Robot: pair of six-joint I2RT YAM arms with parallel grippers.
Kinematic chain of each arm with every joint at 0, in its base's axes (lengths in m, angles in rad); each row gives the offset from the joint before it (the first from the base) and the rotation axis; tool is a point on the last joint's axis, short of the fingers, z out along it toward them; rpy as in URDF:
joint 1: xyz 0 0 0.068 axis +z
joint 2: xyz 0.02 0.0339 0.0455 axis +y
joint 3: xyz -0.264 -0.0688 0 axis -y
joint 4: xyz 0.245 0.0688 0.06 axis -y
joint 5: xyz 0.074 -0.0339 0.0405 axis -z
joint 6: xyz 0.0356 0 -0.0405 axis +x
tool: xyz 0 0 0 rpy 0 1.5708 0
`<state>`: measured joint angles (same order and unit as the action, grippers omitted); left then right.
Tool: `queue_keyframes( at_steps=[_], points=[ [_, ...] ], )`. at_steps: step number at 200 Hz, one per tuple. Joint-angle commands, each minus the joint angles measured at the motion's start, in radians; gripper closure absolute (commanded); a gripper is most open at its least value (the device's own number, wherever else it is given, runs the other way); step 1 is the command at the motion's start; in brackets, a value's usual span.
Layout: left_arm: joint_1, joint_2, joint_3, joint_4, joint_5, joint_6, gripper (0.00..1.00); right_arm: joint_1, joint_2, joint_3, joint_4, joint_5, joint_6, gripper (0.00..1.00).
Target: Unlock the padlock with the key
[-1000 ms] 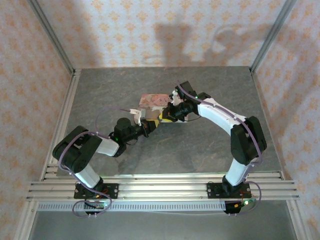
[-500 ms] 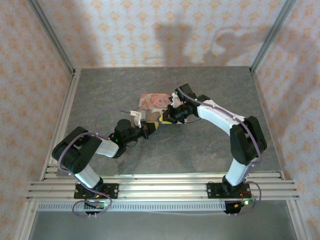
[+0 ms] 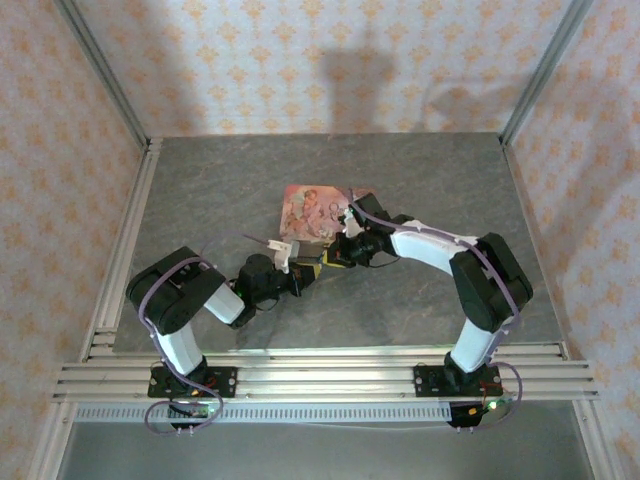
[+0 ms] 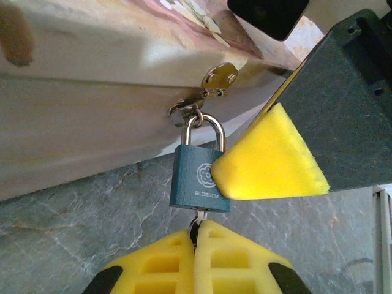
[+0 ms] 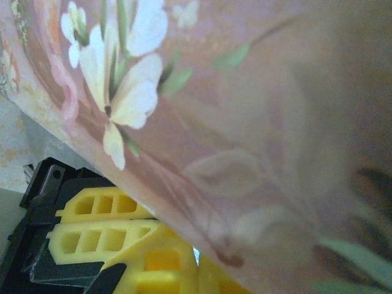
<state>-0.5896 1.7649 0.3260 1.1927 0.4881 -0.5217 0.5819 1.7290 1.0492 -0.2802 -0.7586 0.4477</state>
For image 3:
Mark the pink decorated metal box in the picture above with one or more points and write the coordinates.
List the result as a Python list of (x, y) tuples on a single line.
[(310, 210)]

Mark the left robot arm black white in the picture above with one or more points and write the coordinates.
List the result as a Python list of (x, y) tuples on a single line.
[(175, 300)]

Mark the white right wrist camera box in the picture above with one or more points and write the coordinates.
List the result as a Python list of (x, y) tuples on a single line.
[(351, 227)]

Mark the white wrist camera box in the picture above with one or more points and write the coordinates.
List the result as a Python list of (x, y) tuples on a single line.
[(351, 227), (280, 255)]

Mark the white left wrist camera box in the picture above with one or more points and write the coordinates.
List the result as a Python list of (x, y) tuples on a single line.
[(280, 255)]

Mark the aluminium mounting rail beam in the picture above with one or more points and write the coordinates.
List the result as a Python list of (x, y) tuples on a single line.
[(325, 382)]

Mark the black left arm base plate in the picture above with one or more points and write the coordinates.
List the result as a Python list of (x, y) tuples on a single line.
[(225, 382)]

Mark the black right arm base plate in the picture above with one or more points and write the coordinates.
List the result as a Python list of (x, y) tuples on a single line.
[(425, 382)]

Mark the aluminium frame post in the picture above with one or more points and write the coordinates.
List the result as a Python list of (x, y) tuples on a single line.
[(542, 75), (110, 80)]

